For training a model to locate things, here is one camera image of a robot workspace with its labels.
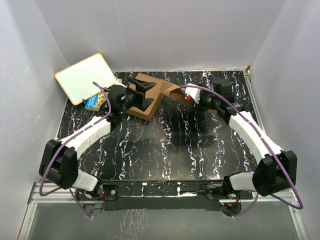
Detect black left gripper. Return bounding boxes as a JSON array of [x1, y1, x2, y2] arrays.
[[119, 78, 157, 115]]

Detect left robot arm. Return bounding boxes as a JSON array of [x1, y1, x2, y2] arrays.
[[39, 77, 157, 200]]

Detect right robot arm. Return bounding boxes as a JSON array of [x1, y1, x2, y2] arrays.
[[193, 79, 298, 199]]

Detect closed brown cardboard box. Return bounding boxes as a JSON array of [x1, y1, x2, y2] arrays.
[[124, 72, 168, 122]]

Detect colourful blue book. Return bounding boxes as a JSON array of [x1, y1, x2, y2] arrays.
[[84, 92, 107, 112]]

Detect yellow framed whiteboard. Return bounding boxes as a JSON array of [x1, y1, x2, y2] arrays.
[[55, 53, 117, 106]]

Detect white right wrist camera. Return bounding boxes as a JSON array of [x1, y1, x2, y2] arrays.
[[184, 85, 201, 104]]

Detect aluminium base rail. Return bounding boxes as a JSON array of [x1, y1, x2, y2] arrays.
[[18, 180, 309, 240]]

